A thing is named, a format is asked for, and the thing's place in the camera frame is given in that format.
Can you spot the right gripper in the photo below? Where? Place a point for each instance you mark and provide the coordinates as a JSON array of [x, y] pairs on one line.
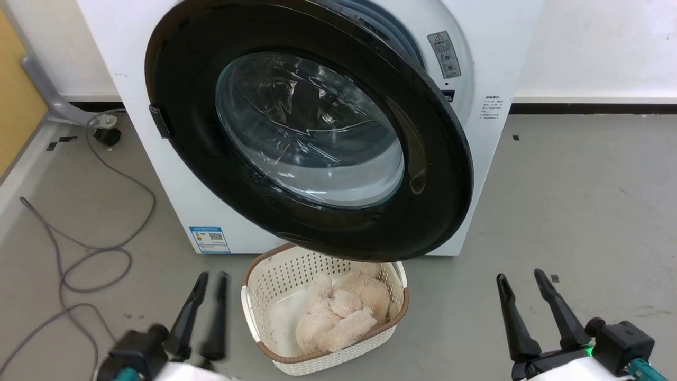
[[597, 352]]

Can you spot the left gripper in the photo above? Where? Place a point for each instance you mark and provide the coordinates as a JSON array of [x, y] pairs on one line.
[[140, 354]]

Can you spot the black round washer door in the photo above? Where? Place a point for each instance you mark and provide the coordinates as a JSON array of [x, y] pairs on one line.
[[433, 180]]

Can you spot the white front-load washing machine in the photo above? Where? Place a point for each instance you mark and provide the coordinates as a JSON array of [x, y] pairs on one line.
[[492, 69]]

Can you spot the blue energy label sticker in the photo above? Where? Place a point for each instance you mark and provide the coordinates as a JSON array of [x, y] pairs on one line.
[[210, 239]]

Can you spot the white perforated laundry basket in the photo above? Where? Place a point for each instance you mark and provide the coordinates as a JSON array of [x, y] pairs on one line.
[[275, 280]]

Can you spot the beige plush toy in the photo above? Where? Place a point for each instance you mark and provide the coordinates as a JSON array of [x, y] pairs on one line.
[[344, 312]]

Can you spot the grey metal stand leg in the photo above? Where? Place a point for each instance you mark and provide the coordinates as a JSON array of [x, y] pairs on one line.
[[50, 95]]

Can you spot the grey warning label sticker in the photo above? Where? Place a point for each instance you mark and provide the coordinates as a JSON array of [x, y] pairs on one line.
[[444, 54]]

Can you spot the yellow wooden panel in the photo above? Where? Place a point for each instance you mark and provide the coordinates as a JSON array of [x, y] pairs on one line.
[[16, 90]]

